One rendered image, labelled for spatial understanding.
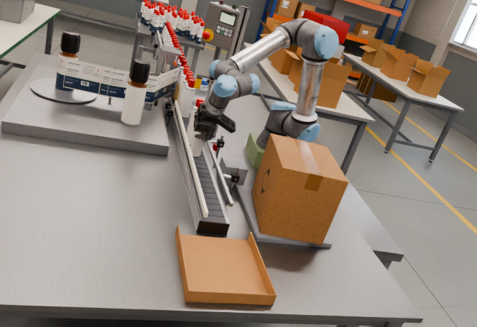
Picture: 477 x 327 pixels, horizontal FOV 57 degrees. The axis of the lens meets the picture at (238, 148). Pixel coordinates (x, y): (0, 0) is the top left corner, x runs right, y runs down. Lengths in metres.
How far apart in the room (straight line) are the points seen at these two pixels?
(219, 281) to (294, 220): 0.38
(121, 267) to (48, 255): 0.20
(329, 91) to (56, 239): 2.78
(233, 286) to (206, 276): 0.09
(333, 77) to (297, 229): 2.27
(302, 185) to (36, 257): 0.84
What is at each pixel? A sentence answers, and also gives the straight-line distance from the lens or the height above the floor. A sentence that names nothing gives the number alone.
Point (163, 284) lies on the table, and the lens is 1.31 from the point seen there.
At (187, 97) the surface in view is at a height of 1.00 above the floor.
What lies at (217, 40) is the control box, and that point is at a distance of 2.18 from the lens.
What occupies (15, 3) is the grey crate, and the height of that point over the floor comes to 0.95.
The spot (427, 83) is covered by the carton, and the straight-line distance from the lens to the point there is 6.08.
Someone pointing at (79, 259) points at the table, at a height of 0.83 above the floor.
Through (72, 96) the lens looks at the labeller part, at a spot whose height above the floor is 0.89.
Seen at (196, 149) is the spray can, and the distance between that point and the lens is 1.90.
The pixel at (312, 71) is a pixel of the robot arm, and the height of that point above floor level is 1.36.
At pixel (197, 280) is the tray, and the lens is 1.34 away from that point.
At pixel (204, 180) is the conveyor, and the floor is 0.88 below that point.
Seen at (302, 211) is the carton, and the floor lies 0.97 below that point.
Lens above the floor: 1.70
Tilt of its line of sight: 23 degrees down
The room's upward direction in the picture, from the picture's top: 17 degrees clockwise
